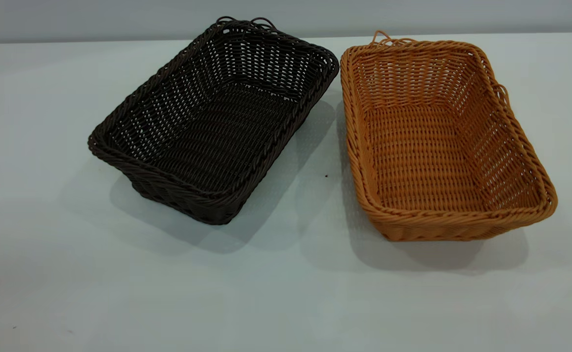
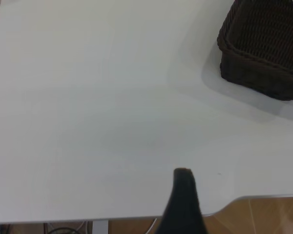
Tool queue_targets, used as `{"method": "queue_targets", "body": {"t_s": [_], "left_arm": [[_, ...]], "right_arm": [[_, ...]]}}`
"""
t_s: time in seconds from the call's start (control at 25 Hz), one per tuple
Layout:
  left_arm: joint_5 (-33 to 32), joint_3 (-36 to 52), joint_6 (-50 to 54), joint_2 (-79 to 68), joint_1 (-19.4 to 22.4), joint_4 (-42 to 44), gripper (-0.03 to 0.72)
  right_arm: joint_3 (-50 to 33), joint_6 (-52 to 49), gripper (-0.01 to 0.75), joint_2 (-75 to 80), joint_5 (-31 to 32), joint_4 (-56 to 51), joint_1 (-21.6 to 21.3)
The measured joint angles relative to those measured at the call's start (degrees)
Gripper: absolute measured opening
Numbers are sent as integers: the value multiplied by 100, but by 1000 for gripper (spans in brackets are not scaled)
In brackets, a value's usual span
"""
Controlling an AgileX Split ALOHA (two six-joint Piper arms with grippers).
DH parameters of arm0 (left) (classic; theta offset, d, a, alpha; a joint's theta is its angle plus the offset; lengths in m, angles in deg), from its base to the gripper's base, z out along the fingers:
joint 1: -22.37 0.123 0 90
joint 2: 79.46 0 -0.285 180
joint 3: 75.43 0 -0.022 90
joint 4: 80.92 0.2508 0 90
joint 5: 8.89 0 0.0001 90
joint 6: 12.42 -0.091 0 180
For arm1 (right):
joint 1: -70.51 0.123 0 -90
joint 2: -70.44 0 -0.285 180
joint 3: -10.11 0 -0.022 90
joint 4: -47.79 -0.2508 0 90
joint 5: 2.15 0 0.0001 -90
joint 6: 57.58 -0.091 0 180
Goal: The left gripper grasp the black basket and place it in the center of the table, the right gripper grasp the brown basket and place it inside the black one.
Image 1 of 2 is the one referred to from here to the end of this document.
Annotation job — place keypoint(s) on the black wicker basket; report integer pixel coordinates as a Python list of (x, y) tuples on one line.
[(208, 142)]

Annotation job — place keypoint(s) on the orange wicker basket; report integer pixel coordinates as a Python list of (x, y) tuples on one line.
[(428, 156)]

